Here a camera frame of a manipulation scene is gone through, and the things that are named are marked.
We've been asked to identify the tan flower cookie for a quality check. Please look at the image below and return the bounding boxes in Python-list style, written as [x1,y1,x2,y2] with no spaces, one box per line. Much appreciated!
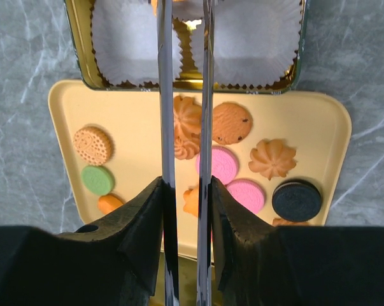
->
[248,139,297,180]

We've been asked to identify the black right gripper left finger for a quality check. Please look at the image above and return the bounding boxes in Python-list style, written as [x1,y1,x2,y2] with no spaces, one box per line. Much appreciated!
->
[59,177,164,305]

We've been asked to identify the small swirl cookie right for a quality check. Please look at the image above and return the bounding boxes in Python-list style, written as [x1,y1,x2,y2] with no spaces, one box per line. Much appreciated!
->
[272,218,309,227]

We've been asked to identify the pink sandwich cookie lower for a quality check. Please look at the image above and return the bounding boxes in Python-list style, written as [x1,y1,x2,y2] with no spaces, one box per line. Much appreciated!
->
[226,178,266,214]

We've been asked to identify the orange fish cookie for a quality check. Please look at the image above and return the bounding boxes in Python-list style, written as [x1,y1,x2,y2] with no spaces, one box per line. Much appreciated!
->
[183,187,199,217]
[97,194,124,214]

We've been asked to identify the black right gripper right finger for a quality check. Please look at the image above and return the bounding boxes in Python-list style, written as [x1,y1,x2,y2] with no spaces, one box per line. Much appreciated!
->
[211,177,279,305]

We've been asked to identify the pink sandwich cookie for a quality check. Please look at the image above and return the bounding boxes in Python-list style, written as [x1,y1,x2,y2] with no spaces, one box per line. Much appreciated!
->
[211,146,239,186]
[226,178,266,214]

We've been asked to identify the pink sandwich cookie upper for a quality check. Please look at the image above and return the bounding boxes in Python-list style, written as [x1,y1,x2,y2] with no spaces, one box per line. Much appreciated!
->
[211,146,239,186]

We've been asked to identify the metal serving tongs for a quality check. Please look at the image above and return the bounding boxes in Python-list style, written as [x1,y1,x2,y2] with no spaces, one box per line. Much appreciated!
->
[152,1,215,305]

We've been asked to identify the yellow plastic tray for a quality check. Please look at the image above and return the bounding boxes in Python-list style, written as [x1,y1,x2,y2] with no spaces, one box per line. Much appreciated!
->
[47,79,353,256]

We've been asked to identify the black sandwich cookie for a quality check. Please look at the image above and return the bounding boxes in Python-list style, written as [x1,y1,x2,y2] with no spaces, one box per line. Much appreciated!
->
[271,178,322,222]

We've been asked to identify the chocolate chip cookie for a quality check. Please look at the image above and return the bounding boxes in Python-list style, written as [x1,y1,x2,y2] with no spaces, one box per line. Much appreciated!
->
[212,102,253,145]

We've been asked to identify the green cookie tin box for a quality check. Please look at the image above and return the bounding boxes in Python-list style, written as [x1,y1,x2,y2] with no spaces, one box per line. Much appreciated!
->
[64,1,310,95]

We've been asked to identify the gold tin lid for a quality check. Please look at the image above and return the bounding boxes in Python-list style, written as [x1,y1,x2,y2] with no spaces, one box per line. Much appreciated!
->
[149,253,223,306]

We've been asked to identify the dotted sandwich cookie left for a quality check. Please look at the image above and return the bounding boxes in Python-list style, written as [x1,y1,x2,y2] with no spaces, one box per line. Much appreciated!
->
[73,126,113,166]

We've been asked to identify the green sandwich cookie left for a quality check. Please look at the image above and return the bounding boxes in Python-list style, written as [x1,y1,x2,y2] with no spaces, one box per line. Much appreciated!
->
[81,166,115,196]

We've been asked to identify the white paper cup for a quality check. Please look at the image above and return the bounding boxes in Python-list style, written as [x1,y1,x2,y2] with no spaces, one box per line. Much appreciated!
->
[90,0,183,87]
[191,0,302,89]

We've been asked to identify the brown swirl cookie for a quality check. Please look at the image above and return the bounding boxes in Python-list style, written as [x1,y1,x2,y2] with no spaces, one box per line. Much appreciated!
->
[174,137,200,160]

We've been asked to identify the flower cookie top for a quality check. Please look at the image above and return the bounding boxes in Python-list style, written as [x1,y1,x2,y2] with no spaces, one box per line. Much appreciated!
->
[173,96,202,140]

